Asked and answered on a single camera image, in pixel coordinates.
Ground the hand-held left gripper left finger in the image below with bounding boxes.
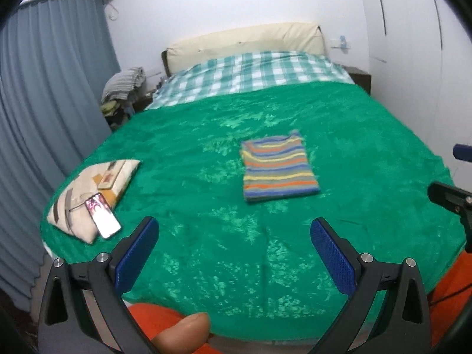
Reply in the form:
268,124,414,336
38,216,160,354

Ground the green plaid bedsheet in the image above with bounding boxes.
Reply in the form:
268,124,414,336
144,51,355,110

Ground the grey-blue curtain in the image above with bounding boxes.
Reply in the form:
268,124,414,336
0,0,122,310

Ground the smartphone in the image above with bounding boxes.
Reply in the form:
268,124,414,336
85,193,122,239

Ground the pile of clothes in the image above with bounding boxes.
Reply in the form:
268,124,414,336
100,67,145,113

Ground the striped knit sweater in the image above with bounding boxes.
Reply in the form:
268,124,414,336
240,130,321,203

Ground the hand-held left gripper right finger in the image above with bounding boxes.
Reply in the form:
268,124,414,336
310,217,432,354

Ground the dark nightstand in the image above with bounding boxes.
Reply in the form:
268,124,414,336
343,65,371,94
105,94,153,131

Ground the person's left hand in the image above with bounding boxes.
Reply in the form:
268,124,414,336
150,312,211,354

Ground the cream padded headboard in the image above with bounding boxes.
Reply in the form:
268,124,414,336
161,22,326,76

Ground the green floral blanket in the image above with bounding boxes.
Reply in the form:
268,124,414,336
40,81,467,340

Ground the white wardrobe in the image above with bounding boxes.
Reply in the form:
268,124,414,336
356,0,472,192

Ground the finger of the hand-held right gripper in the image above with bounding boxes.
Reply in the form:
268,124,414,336
453,143,472,162
428,181,472,253

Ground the cream patterned pillow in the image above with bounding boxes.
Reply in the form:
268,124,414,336
47,159,141,245

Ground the small flat box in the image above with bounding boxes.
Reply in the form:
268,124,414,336
98,160,128,190

